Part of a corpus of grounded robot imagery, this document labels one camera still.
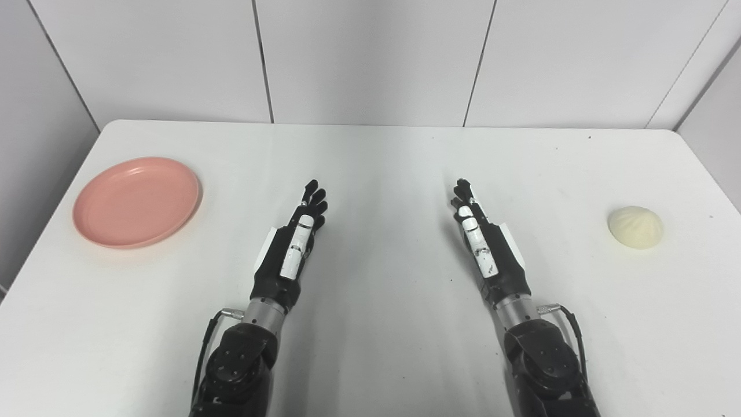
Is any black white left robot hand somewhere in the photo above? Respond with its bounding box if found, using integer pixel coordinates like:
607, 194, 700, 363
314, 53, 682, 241
251, 180, 328, 310

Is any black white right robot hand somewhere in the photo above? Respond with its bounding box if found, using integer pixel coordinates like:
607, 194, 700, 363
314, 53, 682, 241
450, 178, 532, 308

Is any cream steamed bun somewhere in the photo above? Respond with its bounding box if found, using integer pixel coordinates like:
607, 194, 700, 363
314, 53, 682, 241
607, 206, 665, 250

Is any pink round plate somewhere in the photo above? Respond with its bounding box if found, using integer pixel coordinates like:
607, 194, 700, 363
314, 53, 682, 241
72, 156, 203, 250

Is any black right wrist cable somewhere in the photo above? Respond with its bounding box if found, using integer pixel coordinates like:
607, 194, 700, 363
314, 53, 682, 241
537, 303, 590, 394

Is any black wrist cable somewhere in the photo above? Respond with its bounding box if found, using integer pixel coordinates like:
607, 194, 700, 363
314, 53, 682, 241
194, 308, 244, 406
537, 303, 590, 394

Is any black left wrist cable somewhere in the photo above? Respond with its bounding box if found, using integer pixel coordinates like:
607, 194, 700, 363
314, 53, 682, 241
194, 308, 244, 406

